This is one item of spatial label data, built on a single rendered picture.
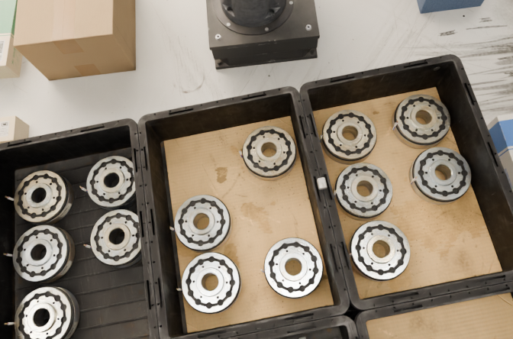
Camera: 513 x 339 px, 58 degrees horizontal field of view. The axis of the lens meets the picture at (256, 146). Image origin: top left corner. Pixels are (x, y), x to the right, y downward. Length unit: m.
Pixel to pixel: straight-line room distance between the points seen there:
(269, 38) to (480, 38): 0.51
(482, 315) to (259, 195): 0.43
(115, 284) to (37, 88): 0.57
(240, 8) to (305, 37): 0.16
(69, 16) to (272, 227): 0.64
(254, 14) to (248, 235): 0.48
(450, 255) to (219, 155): 0.46
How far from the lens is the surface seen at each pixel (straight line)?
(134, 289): 0.90
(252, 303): 0.86
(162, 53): 1.20
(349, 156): 0.87
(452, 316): 0.90
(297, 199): 0.88
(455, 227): 0.92
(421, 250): 0.89
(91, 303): 0.93
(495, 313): 0.92
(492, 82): 1.20
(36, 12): 1.17
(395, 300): 0.77
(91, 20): 1.10
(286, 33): 1.06
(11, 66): 1.29
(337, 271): 0.77
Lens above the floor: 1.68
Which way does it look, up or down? 70 degrees down
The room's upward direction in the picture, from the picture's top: 11 degrees counter-clockwise
